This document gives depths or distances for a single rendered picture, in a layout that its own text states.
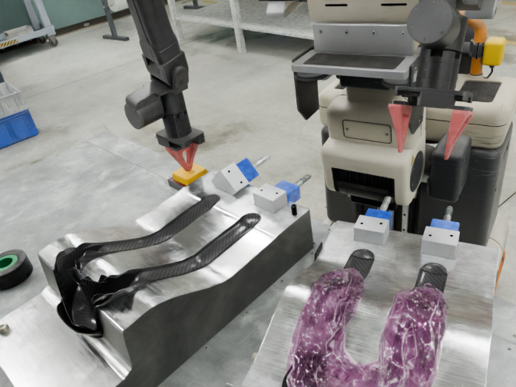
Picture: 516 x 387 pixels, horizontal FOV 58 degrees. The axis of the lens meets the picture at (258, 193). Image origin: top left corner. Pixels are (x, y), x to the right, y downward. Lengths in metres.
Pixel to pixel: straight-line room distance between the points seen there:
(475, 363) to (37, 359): 0.57
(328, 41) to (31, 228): 0.79
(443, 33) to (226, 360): 0.54
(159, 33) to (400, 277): 0.60
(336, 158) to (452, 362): 0.69
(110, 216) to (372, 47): 0.68
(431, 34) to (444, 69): 0.08
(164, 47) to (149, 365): 0.56
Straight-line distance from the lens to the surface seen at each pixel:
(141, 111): 0.96
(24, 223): 1.20
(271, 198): 0.80
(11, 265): 1.01
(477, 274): 0.75
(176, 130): 1.02
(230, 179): 0.87
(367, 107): 1.14
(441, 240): 0.76
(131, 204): 1.11
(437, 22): 0.67
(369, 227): 0.78
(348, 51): 1.06
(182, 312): 0.68
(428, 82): 0.73
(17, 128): 3.98
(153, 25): 0.91
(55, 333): 0.78
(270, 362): 0.62
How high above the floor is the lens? 1.37
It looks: 34 degrees down
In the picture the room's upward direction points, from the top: 10 degrees counter-clockwise
